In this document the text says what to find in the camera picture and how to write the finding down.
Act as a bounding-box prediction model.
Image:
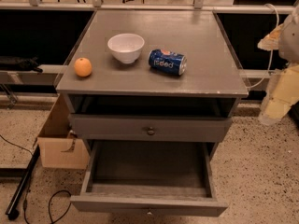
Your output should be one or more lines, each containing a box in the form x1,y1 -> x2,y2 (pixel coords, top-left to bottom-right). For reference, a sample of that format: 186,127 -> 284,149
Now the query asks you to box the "black object on ledge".
0,56 -> 43,73

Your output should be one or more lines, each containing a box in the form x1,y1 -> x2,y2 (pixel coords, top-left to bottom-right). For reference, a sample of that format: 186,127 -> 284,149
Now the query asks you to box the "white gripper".
257,24 -> 299,126

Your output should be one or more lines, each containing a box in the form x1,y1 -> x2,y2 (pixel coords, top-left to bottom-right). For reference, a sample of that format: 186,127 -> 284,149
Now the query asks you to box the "orange fruit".
74,58 -> 93,77

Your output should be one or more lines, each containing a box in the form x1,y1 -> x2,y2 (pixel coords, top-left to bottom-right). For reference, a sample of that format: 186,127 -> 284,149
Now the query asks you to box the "white cable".
246,3 -> 280,91

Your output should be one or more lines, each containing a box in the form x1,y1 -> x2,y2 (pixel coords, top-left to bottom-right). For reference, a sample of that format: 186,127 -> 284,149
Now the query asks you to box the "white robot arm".
257,7 -> 299,125

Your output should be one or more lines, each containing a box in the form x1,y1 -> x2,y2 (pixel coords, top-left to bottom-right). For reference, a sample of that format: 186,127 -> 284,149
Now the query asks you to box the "blue pepsi can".
149,49 -> 187,76

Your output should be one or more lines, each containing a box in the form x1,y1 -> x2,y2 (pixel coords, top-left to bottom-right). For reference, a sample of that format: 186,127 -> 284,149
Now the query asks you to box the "grey drawer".
71,141 -> 228,217
69,114 -> 232,143

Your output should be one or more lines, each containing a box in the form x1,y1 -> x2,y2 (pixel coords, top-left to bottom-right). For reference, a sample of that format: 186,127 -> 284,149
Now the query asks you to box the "grey top drawer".
69,114 -> 232,143

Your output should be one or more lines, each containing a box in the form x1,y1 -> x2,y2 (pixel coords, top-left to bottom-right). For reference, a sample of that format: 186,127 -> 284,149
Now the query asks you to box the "grey wooden drawer cabinet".
55,9 -> 249,147

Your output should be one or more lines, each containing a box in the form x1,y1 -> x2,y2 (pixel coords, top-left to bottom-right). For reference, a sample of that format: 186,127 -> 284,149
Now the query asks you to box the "black bar on floor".
1,147 -> 40,220

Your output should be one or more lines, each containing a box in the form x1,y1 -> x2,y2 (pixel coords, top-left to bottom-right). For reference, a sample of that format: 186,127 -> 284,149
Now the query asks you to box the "metal railing frame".
0,0 -> 299,16

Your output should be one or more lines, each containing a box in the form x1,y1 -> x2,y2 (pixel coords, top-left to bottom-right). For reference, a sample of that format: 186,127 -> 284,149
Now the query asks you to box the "white ceramic bowl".
107,34 -> 145,64

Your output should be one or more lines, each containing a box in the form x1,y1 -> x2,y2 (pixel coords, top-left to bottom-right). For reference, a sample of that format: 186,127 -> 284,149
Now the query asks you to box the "black floor cable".
0,133 -> 73,224

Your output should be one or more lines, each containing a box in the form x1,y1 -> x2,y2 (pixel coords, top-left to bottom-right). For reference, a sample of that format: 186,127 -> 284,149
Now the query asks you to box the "cardboard box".
37,95 -> 90,170

